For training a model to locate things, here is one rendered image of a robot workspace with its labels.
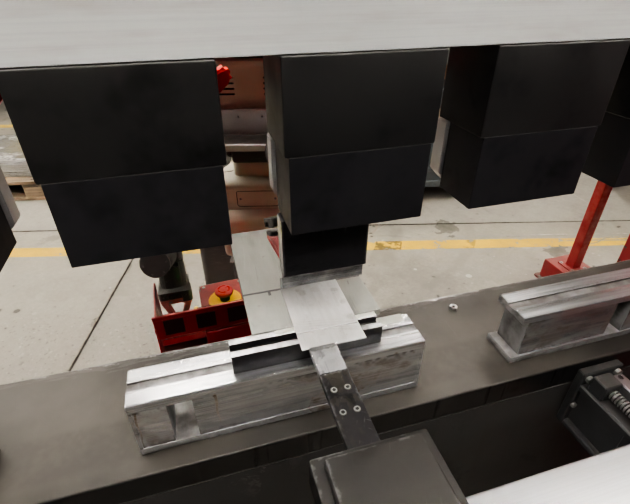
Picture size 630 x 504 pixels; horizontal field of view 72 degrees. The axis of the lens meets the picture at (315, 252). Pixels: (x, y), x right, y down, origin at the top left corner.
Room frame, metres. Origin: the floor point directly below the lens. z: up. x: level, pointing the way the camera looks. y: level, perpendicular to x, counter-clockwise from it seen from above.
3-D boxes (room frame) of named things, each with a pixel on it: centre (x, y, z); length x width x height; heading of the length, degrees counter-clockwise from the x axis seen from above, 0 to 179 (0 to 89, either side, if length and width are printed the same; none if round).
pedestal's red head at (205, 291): (0.73, 0.24, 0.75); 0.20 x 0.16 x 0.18; 108
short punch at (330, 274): (0.42, -0.01, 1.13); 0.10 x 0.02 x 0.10; 106
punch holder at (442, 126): (0.48, -0.23, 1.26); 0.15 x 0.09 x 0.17; 106
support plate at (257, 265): (0.56, 0.03, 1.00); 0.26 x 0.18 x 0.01; 16
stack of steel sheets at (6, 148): (3.22, 2.04, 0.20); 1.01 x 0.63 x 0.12; 95
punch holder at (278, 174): (0.43, -0.03, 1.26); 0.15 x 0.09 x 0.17; 106
